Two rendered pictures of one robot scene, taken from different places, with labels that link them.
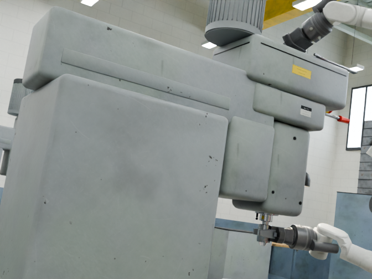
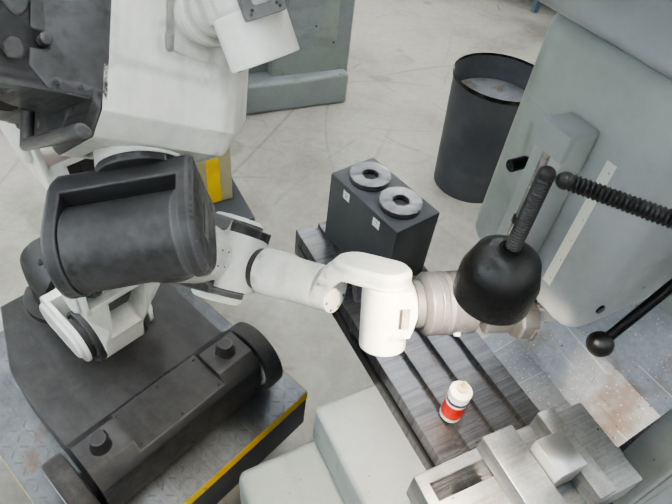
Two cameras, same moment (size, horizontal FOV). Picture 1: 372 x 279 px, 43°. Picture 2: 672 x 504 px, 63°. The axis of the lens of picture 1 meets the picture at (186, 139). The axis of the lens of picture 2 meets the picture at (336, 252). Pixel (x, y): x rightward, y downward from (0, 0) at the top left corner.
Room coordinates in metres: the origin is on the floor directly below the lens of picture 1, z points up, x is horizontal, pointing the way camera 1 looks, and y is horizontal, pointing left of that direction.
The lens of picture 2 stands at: (2.24, -0.65, 1.81)
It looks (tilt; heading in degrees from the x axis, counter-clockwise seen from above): 45 degrees down; 178
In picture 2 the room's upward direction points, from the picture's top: 8 degrees clockwise
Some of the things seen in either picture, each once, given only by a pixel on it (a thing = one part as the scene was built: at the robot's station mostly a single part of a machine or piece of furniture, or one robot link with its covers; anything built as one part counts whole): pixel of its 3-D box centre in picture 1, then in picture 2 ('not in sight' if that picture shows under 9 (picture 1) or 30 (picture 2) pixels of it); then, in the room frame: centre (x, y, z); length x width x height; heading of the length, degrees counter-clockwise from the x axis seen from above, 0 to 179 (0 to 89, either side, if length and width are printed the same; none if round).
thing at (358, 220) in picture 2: not in sight; (378, 222); (1.34, -0.53, 1.00); 0.22 x 0.12 x 0.20; 40
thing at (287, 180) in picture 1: (270, 169); (617, 167); (1.72, -0.32, 1.47); 0.21 x 0.19 x 0.32; 30
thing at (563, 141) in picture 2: not in sight; (533, 206); (1.78, -0.42, 1.45); 0.04 x 0.04 x 0.21; 30
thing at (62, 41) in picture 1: (160, 84); not in sight; (1.47, 0.11, 1.66); 0.80 x 0.23 x 0.20; 120
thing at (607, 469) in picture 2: not in sight; (527, 481); (1.87, -0.28, 0.96); 0.35 x 0.15 x 0.11; 118
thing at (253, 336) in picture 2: not in sight; (252, 355); (1.39, -0.81, 0.50); 0.20 x 0.05 x 0.20; 51
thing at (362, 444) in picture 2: not in sight; (457, 445); (1.72, -0.33, 0.76); 0.50 x 0.35 x 0.12; 120
